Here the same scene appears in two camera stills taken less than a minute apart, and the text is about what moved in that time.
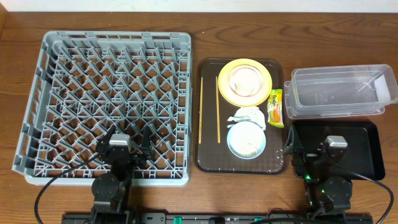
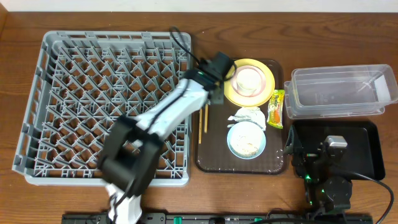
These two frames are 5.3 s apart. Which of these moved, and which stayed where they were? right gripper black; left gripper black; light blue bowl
Moved: left gripper black
Stayed: light blue bowl; right gripper black
